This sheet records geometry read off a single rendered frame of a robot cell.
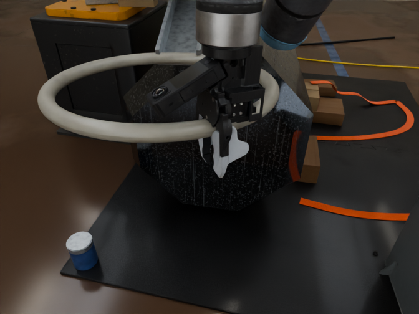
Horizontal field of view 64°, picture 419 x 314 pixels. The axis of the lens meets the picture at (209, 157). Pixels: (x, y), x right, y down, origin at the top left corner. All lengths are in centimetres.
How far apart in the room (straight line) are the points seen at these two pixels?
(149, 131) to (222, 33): 18
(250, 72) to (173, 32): 60
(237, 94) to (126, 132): 18
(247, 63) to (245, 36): 6
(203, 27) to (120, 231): 129
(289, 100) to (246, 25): 87
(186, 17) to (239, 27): 71
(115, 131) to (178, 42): 56
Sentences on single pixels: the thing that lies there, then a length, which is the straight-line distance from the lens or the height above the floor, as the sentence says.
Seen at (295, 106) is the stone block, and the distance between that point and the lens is 132.
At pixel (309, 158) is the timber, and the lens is 188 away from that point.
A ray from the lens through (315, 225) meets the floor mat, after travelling 168.
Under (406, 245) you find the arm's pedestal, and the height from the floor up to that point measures 21.
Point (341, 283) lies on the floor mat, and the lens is 152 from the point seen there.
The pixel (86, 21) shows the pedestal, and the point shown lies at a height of 74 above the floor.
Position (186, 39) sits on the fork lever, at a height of 90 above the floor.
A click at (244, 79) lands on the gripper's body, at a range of 52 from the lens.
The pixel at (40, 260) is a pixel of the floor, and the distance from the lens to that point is 167.
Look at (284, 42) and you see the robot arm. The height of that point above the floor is 103.
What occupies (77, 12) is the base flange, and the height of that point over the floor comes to 77.
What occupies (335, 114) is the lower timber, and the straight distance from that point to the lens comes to 244.
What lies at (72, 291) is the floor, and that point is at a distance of 152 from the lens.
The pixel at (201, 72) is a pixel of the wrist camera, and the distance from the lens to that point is 48.
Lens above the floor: 121
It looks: 36 degrees down
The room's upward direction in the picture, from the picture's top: straight up
